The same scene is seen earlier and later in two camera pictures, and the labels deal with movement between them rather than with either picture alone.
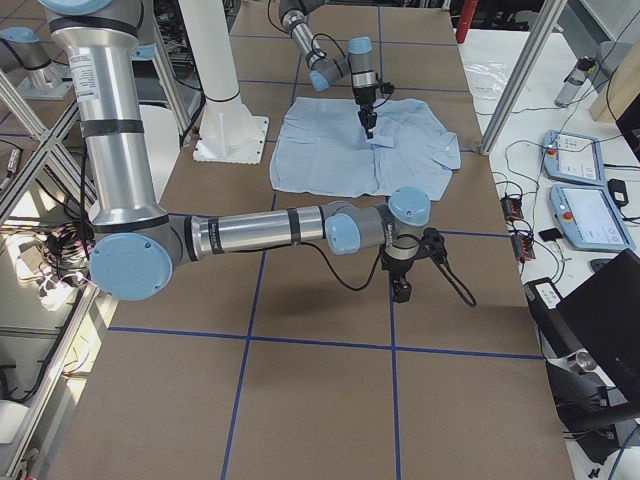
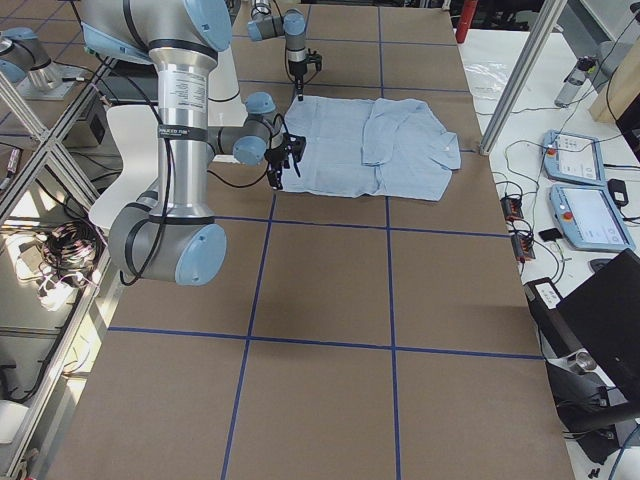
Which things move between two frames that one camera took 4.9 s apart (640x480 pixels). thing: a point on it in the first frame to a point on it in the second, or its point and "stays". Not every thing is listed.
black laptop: [605, 319] stays
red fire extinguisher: [466, 15] stays
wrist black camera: [387, 88] to [314, 58]
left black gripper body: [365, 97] to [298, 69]
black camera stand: [598, 419] stays
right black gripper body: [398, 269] to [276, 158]
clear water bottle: [574, 81] stays
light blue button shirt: [321, 148] stays
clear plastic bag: [487, 79] stays
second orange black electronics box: [522, 247] stays
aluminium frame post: [540, 33] stays
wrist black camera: [434, 245] to [296, 144]
